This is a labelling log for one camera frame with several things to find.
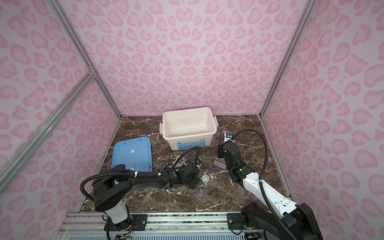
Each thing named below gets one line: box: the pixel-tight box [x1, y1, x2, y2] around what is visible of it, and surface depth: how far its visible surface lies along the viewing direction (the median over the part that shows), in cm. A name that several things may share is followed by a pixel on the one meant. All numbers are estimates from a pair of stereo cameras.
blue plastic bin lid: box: [111, 136, 153, 185], surface depth 100 cm
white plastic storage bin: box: [159, 107, 219, 150], surface depth 101 cm
